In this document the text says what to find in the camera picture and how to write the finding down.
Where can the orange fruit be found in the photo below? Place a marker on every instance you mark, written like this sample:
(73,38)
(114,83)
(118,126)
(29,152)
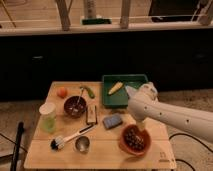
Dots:
(62,92)

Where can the metal spoon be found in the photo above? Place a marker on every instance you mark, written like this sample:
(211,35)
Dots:
(75,109)

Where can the yellow corn cob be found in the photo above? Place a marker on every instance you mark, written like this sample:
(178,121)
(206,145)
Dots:
(115,88)

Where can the green pepper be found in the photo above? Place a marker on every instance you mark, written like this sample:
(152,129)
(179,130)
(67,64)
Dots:
(89,91)

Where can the green plastic tray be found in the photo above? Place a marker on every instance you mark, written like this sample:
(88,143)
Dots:
(119,99)

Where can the small metal cup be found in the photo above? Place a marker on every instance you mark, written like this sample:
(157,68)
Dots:
(82,144)

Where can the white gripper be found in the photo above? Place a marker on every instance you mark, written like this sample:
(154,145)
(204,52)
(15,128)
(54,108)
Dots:
(141,125)

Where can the white dish brush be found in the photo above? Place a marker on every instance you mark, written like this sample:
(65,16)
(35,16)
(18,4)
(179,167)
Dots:
(59,142)

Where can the dark brown bowl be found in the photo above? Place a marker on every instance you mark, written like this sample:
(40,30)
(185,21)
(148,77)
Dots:
(69,104)

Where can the grey folded cloth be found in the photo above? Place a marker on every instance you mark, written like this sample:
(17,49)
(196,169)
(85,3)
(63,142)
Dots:
(130,91)

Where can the black pole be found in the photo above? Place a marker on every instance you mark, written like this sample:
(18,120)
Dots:
(15,156)

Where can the orange bowl with berries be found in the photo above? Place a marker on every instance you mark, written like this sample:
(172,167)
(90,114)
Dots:
(134,141)

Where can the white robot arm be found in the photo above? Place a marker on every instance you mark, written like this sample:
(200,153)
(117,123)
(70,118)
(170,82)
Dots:
(143,102)

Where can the small brown wooden block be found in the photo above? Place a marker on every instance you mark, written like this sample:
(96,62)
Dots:
(91,115)

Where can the blue sponge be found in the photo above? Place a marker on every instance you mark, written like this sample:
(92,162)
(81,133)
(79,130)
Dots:
(112,121)

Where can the green base stand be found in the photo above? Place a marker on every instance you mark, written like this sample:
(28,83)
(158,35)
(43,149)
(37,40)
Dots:
(96,21)

